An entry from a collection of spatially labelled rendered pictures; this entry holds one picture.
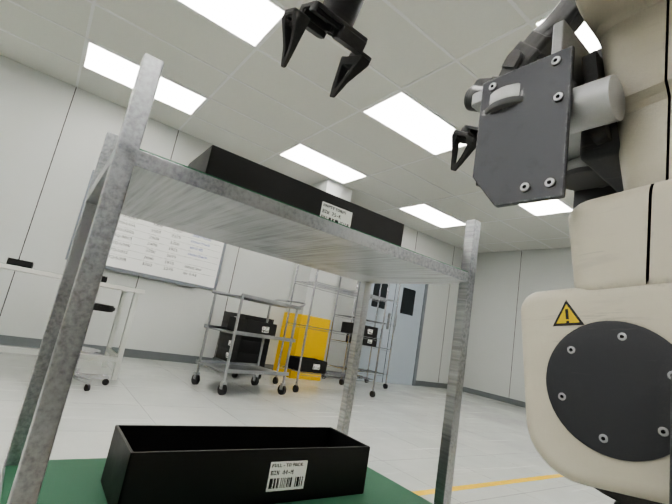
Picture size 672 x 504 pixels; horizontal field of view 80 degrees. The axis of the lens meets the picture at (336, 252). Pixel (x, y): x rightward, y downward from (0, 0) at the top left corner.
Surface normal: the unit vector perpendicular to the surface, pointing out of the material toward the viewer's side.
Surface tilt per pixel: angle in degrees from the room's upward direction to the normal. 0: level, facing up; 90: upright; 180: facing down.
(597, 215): 90
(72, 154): 90
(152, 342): 90
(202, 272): 90
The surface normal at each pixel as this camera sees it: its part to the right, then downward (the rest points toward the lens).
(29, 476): 0.59, -0.05
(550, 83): -0.77, -0.26
